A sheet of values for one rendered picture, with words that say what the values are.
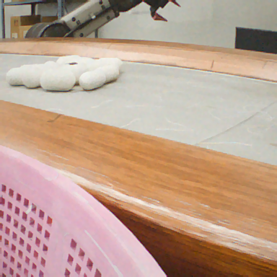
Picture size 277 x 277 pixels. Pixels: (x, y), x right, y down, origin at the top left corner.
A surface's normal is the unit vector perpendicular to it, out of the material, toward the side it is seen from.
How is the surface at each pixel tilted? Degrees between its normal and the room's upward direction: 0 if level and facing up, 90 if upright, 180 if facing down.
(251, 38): 86
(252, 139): 0
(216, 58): 45
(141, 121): 0
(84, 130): 0
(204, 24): 90
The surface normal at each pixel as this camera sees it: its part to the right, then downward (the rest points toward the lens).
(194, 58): -0.41, -0.47
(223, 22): -0.66, 0.26
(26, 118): 0.01, -0.94
